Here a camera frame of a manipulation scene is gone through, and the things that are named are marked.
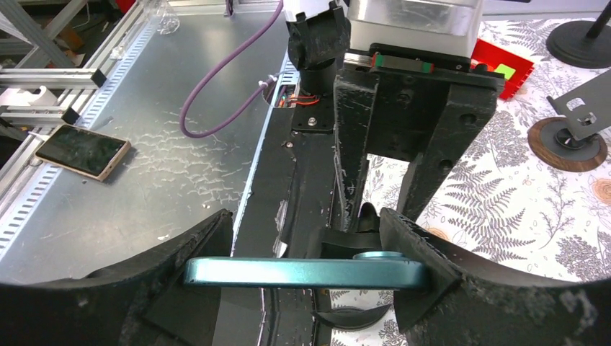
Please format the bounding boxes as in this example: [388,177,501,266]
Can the wooden-base grey phone stand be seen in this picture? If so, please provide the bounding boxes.
[527,71,610,173]

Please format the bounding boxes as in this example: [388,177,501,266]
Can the gold-edged phone on tray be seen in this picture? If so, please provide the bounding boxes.
[35,124,132,182]

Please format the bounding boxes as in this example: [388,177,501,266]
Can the teal phone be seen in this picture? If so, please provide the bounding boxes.
[184,251,430,290]

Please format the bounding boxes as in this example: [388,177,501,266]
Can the floral patterned mat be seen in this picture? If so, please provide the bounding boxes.
[329,18,611,346]

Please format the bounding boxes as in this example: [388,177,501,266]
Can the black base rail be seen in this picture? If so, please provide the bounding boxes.
[213,96,335,345]

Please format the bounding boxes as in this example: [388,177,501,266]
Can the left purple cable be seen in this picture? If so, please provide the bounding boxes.
[179,0,299,140]

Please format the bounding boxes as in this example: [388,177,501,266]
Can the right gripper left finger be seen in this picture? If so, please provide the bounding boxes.
[1,210,233,345]

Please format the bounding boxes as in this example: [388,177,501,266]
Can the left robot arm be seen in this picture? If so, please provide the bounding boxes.
[287,4,504,231]

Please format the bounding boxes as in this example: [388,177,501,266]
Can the red yellow toy truck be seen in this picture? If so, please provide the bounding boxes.
[470,38,535,100]

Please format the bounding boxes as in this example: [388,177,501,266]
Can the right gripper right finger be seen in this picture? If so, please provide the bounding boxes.
[380,208,610,345]

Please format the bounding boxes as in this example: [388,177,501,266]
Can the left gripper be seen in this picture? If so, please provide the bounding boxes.
[334,44,505,232]

